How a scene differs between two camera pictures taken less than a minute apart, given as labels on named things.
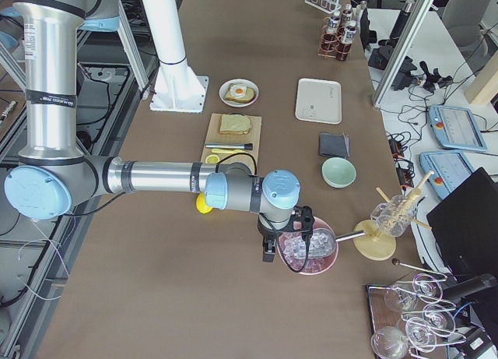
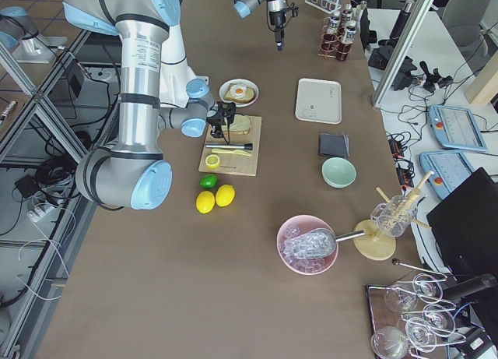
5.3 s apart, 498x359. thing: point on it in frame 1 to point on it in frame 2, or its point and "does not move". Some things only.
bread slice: (234, 123) does not move
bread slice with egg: (240, 93) does not move
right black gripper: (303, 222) to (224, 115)
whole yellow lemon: (201, 205) does not move
